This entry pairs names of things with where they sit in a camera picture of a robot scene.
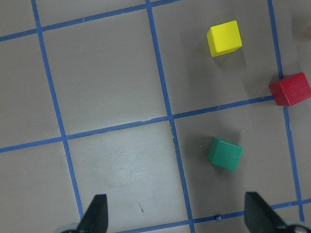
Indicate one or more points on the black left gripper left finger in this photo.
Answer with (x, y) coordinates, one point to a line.
(95, 218)

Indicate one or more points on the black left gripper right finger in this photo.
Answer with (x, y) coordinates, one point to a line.
(259, 217)

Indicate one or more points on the red wooden block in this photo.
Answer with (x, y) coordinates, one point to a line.
(291, 89)

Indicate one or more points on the green wooden block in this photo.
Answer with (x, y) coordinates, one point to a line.
(225, 154)

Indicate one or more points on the yellow wooden block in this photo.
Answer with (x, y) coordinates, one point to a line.
(224, 38)

